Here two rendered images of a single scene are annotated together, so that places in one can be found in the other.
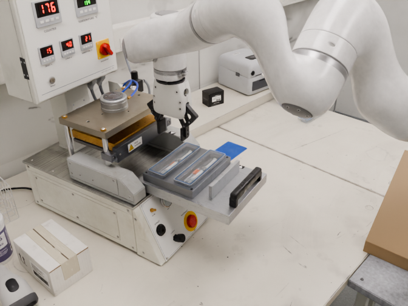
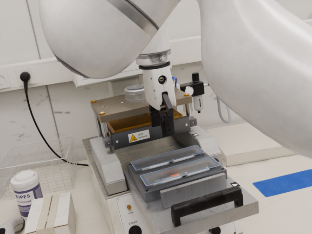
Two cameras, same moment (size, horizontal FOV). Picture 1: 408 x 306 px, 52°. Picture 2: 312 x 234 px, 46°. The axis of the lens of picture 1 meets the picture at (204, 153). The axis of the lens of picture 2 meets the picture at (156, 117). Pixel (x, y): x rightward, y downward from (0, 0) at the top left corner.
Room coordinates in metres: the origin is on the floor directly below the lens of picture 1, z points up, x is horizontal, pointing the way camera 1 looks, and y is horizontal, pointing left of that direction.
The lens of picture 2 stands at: (0.37, -0.47, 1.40)
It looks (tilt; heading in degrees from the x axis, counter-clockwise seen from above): 18 degrees down; 42
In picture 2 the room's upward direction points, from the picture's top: 8 degrees counter-clockwise
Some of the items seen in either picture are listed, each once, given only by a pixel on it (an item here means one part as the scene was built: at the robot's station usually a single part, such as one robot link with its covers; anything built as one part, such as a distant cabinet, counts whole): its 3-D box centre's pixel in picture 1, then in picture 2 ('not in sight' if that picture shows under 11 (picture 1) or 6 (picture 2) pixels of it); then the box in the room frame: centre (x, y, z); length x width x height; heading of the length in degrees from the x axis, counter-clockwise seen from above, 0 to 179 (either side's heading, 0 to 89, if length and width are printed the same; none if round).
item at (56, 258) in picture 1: (53, 255); (52, 223); (0.85, 0.42, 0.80); 0.19 x 0.13 x 0.09; 46
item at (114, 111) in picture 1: (112, 110); (143, 103); (1.17, 0.28, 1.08); 0.31 x 0.24 x 0.13; 147
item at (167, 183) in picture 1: (187, 168); (174, 171); (0.99, 0.05, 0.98); 0.20 x 0.17 x 0.03; 147
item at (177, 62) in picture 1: (167, 40); (146, 22); (1.01, 0.09, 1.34); 0.09 x 0.08 x 0.13; 115
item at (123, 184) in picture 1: (105, 176); (106, 162); (0.98, 0.28, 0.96); 0.25 x 0.05 x 0.07; 57
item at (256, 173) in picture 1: (246, 186); (207, 204); (0.89, -0.11, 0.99); 0.15 x 0.02 x 0.04; 147
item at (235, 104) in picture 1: (206, 107); (311, 129); (1.86, -0.01, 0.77); 0.84 x 0.30 x 0.04; 136
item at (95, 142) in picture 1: (118, 119); (143, 112); (1.14, 0.26, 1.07); 0.22 x 0.17 x 0.10; 147
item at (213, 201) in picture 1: (202, 176); (182, 183); (0.97, 0.01, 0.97); 0.30 x 0.22 x 0.08; 57
